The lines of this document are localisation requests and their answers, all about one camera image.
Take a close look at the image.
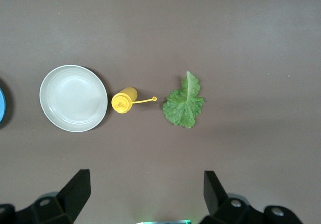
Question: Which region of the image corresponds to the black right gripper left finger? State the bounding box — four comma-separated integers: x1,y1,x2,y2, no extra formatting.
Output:
0,169,91,224

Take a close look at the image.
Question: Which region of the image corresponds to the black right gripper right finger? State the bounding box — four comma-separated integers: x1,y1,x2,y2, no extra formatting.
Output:
203,170,301,224

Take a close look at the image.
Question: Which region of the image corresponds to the green lettuce leaf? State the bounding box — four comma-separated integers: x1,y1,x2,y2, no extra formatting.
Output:
162,70,205,129

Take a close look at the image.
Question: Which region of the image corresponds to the yellow mustard squeeze bottle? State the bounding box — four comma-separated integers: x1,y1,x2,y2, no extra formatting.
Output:
111,86,158,114

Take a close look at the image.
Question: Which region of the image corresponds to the beige round plate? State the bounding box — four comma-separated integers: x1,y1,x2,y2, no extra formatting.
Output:
39,65,109,133

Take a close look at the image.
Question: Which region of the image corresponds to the blue round plate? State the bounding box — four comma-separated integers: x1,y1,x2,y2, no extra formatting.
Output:
0,79,12,129

